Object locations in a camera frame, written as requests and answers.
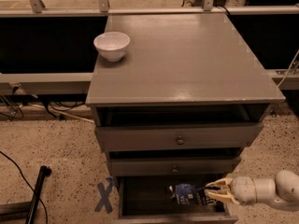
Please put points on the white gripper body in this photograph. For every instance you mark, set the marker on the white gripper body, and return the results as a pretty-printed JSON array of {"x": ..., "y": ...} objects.
[{"x": 242, "y": 188}]

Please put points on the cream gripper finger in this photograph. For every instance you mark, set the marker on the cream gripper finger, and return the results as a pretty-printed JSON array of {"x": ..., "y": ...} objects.
[
  {"x": 226, "y": 197},
  {"x": 223, "y": 183}
]

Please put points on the blue chip bag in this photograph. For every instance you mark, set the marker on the blue chip bag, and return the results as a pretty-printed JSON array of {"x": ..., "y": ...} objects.
[{"x": 186, "y": 194}]

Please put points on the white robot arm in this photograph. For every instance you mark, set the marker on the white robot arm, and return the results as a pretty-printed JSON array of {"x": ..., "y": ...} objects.
[{"x": 281, "y": 193}]

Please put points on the middle grey drawer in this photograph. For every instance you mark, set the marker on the middle grey drawer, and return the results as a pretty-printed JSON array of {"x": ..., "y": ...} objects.
[{"x": 173, "y": 166}]

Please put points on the grey drawer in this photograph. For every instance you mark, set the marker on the grey drawer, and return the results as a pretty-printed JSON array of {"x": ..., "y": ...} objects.
[
  {"x": 148, "y": 138},
  {"x": 173, "y": 166},
  {"x": 151, "y": 200}
]

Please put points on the bottom grey drawer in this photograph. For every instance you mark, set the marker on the bottom grey drawer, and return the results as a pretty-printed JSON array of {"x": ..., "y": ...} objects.
[{"x": 151, "y": 200}]

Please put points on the top grey drawer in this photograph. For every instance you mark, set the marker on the top grey drawer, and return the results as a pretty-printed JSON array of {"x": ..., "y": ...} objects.
[{"x": 148, "y": 138}]

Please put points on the grey drawer cabinet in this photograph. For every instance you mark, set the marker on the grey drawer cabinet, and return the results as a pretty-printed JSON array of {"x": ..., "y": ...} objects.
[{"x": 180, "y": 70}]

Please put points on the blue tape cross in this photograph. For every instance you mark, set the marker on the blue tape cross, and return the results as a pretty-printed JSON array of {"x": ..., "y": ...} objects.
[{"x": 104, "y": 201}]

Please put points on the white bowl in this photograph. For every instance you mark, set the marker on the white bowl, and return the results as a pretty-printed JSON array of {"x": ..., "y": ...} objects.
[{"x": 112, "y": 45}]

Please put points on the black stand leg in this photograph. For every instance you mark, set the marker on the black stand leg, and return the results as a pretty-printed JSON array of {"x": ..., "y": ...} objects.
[{"x": 26, "y": 210}]

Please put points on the metal railing frame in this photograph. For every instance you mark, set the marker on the metal railing frame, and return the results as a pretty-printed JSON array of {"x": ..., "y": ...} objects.
[{"x": 78, "y": 82}]

